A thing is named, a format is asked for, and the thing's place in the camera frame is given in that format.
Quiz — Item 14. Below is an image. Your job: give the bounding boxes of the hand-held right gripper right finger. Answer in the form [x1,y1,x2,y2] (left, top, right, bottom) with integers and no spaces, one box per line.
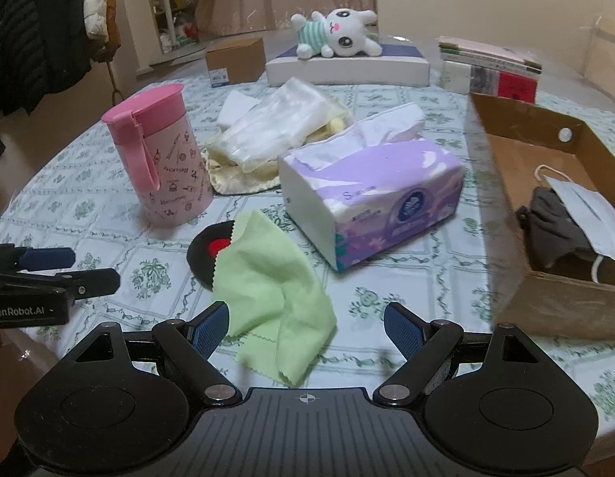
[372,302,544,408]

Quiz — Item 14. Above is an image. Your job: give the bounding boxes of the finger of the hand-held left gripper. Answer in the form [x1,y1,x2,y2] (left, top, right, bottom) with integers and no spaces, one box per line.
[0,244,76,272]
[0,268,121,304]

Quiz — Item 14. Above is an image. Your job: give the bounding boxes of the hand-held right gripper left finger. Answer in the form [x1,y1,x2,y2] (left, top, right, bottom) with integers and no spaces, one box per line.
[69,302,243,408]

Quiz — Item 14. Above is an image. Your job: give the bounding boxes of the light green cloth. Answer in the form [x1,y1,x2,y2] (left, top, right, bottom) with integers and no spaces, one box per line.
[210,210,337,387]

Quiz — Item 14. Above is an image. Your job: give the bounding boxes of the black round pad red centre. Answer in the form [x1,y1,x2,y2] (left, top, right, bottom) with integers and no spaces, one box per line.
[187,221,235,290]

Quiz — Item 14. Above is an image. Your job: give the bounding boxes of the pale yellow towel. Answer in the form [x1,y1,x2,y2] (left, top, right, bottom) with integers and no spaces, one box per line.
[203,109,350,194]

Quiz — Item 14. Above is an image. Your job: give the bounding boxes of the green patterned tablecloth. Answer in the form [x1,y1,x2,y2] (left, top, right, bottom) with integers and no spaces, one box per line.
[0,77,615,438]

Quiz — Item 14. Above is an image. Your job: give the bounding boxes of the pink printed cup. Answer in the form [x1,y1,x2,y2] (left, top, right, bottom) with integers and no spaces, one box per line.
[101,84,212,224]

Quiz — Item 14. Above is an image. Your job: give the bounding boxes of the purple tissue pack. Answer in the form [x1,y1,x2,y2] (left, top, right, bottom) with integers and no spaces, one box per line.
[278,102,463,273]

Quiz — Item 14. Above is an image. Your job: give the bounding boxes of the dark grey cloth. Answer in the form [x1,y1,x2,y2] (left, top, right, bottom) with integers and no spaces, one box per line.
[516,186,599,271]

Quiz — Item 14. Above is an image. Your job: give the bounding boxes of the clothes rack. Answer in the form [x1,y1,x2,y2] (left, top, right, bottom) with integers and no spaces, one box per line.
[107,54,127,106]

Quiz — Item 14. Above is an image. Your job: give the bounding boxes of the clear plastic bag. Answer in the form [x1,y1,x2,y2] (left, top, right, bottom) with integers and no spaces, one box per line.
[220,77,355,175]

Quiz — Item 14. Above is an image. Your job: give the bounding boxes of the white face mask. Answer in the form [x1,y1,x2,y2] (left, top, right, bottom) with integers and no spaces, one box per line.
[535,164,615,286]

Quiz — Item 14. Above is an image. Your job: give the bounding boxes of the white folded tissue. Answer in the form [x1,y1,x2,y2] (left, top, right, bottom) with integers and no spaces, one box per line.
[218,90,263,127]

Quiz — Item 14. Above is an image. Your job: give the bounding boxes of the black puffer jacket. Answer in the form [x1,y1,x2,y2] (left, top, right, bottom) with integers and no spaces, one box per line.
[0,0,92,110]

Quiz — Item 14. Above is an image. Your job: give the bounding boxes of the brown jacket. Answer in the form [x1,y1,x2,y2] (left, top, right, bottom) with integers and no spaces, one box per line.
[91,0,122,63]

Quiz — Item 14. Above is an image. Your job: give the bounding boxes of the small brown cardboard box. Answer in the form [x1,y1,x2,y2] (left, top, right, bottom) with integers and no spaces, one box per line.
[205,37,266,85]

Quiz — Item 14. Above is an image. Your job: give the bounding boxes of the white flat box purple top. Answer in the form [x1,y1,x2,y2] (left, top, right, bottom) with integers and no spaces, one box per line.
[266,37,431,89]

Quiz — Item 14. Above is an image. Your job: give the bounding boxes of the stack of books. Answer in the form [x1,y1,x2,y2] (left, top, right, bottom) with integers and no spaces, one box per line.
[438,36,543,105]

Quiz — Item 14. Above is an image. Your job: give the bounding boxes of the cluttered bookshelf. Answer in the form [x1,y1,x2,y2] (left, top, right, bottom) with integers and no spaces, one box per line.
[143,0,199,55]

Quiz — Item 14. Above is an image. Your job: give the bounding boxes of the white plush bunny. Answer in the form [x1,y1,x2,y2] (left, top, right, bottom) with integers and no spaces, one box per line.
[291,8,383,59]

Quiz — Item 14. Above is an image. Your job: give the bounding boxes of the light wooden board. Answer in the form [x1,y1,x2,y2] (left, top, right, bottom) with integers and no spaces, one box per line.
[581,15,615,80]

